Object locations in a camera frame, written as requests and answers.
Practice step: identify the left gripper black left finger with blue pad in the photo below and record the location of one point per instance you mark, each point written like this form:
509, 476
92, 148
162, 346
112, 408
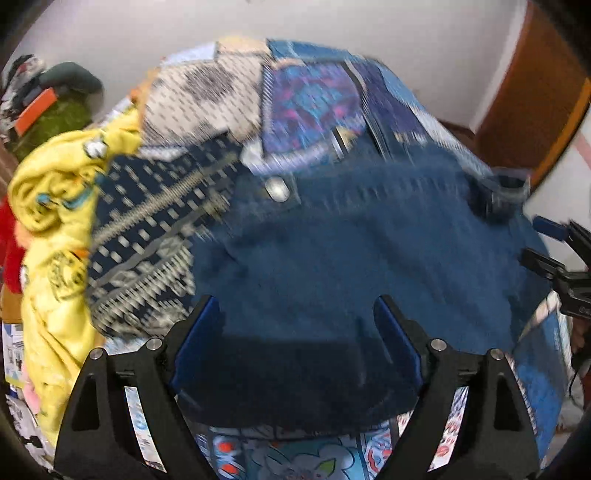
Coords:
97, 439

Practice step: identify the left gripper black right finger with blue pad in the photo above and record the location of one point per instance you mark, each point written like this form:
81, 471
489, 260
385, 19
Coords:
495, 439

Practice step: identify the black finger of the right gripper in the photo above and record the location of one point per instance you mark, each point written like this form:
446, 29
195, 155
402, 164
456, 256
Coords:
543, 265

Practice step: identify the black white patterned clothes pile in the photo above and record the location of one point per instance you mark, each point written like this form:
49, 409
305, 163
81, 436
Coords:
25, 69

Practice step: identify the blue denim jeans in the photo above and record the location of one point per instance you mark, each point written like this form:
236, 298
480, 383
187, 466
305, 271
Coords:
297, 263

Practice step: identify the brown wooden door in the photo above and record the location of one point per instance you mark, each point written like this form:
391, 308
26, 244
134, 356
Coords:
540, 105

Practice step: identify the navy white patterned folded garment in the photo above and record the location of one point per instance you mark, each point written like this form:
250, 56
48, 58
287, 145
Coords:
149, 213

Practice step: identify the yellow printed garment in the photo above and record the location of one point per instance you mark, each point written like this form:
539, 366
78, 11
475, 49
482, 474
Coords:
53, 196

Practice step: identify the dark green round cushion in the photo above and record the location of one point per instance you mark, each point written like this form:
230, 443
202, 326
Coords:
72, 76

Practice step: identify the red plush fabric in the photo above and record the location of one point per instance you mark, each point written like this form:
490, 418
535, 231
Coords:
12, 253

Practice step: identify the patchwork patterned bedspread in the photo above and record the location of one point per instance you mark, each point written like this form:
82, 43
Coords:
292, 107

